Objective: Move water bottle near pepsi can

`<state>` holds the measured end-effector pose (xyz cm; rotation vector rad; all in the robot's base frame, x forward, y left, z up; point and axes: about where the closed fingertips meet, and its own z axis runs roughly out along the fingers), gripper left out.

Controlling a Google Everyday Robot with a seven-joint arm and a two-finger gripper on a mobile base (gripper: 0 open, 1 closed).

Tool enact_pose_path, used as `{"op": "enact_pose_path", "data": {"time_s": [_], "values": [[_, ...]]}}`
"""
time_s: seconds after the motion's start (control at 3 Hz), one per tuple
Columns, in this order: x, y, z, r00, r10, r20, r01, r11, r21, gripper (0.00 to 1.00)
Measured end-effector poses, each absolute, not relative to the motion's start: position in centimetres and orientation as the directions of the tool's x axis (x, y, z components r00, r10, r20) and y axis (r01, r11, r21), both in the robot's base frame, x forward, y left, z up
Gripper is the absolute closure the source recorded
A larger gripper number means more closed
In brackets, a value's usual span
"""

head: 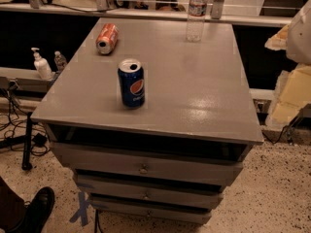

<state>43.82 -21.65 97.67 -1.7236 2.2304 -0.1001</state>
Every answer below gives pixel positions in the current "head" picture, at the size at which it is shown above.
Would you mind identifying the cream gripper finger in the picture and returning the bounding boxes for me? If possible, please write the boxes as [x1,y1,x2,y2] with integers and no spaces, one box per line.
[264,25,289,50]
[265,64,311,129]

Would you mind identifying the clear plastic water bottle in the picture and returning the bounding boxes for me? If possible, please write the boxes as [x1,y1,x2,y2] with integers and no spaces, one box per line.
[186,0,207,42]

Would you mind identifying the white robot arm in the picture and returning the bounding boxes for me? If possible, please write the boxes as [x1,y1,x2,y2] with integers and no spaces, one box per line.
[264,0,311,128]

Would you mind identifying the blue pepsi can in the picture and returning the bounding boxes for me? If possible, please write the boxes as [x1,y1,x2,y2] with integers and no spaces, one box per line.
[118,58,145,108]

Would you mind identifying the orange soda can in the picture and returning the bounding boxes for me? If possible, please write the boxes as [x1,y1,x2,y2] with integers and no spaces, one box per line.
[96,23,119,54]

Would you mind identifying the small clear bottle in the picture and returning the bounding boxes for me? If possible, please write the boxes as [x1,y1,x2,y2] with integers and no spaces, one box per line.
[54,50,67,72]

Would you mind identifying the white pump dispenser bottle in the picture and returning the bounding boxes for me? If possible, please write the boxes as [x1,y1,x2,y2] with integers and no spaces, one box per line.
[31,48,52,80]

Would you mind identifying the grey drawer cabinet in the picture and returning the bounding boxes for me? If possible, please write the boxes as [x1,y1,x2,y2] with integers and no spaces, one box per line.
[32,19,263,224]

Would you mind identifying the black stand leg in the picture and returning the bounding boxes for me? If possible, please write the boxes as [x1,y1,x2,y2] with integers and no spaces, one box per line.
[21,113,32,171]

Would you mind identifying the black shoe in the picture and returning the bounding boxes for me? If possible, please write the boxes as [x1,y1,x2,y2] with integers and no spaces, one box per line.
[11,186,54,233]

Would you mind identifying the black floor cables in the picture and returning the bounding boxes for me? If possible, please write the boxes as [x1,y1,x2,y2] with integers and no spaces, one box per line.
[0,87,52,157]

